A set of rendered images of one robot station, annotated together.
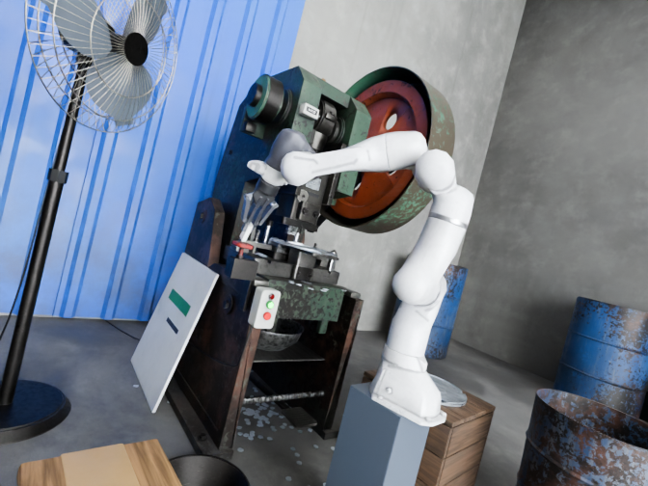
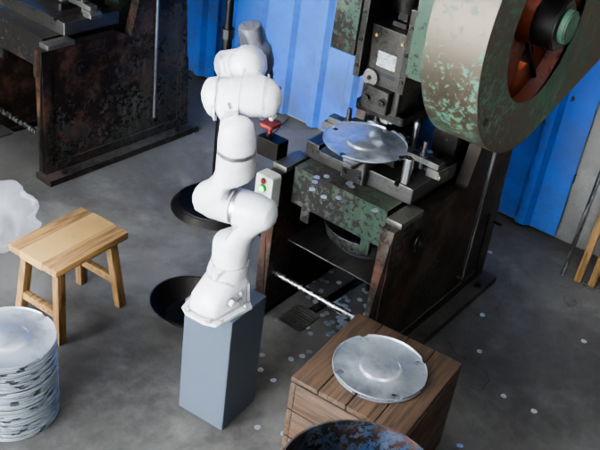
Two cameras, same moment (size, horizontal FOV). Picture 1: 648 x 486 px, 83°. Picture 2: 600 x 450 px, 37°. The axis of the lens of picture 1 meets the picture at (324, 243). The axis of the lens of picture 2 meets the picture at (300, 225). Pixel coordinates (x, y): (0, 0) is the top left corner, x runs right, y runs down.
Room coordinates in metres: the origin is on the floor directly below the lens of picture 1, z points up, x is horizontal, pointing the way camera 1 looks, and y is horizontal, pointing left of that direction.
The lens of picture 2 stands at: (0.59, -2.44, 2.13)
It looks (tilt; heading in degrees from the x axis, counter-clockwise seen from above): 32 degrees down; 73
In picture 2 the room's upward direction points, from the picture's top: 8 degrees clockwise
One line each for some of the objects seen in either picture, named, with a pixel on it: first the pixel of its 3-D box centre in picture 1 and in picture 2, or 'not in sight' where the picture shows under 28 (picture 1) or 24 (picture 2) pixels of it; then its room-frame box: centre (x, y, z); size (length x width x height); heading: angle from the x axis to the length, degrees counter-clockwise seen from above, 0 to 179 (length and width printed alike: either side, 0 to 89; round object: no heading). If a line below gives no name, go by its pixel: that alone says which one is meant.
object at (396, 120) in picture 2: (291, 225); (390, 110); (1.67, 0.16, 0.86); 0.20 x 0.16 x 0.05; 129
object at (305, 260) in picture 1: (306, 264); (354, 162); (1.53, 0.05, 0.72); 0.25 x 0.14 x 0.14; 39
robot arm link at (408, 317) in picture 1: (418, 308); (245, 229); (1.09, -0.32, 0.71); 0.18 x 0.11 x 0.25; 147
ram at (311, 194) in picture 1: (306, 188); (392, 65); (1.64, 0.14, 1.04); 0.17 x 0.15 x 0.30; 39
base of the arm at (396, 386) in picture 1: (410, 379); (220, 285); (1.03, -0.33, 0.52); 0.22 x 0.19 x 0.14; 44
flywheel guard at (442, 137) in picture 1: (354, 150); (526, 1); (1.96, -0.04, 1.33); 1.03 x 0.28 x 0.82; 39
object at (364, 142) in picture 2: (303, 247); (365, 141); (1.57, 0.08, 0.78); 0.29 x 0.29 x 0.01
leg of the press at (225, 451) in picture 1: (203, 299); (335, 171); (1.61, 0.46, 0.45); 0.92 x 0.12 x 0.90; 39
